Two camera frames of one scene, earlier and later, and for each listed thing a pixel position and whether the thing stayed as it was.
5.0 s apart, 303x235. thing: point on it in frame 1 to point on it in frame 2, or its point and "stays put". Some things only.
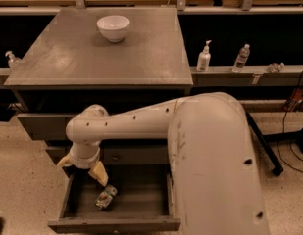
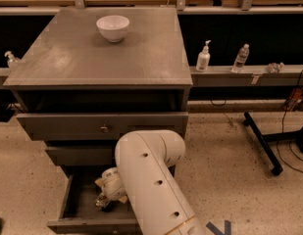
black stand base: x=300 y=135 stays put
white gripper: x=85 y=162 to x=111 y=184
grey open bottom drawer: x=143 y=204 stays put
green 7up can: x=105 y=197 stays put
